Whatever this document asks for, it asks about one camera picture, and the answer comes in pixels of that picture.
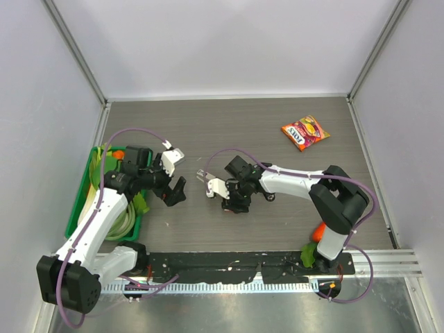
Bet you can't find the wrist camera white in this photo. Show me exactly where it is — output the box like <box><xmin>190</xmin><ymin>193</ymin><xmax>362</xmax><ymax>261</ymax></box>
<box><xmin>161</xmin><ymin>148</ymin><xmax>185</xmax><ymax>178</ymax></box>
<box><xmin>206</xmin><ymin>178</ymin><xmax>230</xmax><ymax>200</ymax></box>

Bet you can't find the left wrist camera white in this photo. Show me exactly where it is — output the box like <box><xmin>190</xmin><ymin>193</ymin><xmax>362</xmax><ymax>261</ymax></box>
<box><xmin>161</xmin><ymin>148</ymin><xmax>185</xmax><ymax>178</ymax></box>

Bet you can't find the small orange toy vegetable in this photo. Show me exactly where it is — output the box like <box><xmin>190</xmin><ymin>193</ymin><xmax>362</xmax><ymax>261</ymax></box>
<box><xmin>112</xmin><ymin>150</ymin><xmax>125</xmax><ymax>160</ymax></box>

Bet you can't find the orange candy bag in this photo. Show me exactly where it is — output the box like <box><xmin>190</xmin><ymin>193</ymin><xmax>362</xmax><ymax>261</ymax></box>
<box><xmin>281</xmin><ymin>115</ymin><xmax>330</xmax><ymax>151</ymax></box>

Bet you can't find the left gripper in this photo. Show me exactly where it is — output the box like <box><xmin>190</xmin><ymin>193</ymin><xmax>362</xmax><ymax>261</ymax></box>
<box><xmin>138</xmin><ymin>153</ymin><xmax>186</xmax><ymax>205</ymax></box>

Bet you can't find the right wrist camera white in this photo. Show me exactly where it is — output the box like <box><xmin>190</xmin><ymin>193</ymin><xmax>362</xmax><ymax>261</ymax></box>
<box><xmin>206</xmin><ymin>178</ymin><xmax>230</xmax><ymax>200</ymax></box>

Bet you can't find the green plastic tray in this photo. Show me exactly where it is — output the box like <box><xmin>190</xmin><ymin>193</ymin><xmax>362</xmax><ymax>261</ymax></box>
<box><xmin>65</xmin><ymin>145</ymin><xmax>148</xmax><ymax>241</ymax></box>

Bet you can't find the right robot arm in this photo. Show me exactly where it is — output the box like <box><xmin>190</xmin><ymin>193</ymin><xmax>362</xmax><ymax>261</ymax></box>
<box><xmin>216</xmin><ymin>156</ymin><xmax>369</xmax><ymax>274</ymax></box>

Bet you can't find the orange toy carrot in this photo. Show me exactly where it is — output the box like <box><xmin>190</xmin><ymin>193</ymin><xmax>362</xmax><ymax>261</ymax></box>
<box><xmin>311</xmin><ymin>222</ymin><xmax>326</xmax><ymax>243</ymax></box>

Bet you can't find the white slotted cable duct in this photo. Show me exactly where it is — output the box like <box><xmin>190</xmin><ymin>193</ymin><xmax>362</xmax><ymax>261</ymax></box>
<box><xmin>101</xmin><ymin>280</ymin><xmax>318</xmax><ymax>295</ymax></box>

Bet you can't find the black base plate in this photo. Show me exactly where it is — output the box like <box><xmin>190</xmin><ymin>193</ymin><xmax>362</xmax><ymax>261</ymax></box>
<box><xmin>147</xmin><ymin>251</ymin><xmax>355</xmax><ymax>284</ymax></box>

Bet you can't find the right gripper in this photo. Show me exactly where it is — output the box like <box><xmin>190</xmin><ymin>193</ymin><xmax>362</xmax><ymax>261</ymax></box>
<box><xmin>221</xmin><ymin>180</ymin><xmax>251</xmax><ymax>214</ymax></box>

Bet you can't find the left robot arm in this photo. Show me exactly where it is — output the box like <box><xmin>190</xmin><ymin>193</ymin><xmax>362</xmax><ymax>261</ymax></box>
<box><xmin>36</xmin><ymin>146</ymin><xmax>186</xmax><ymax>314</ymax></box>

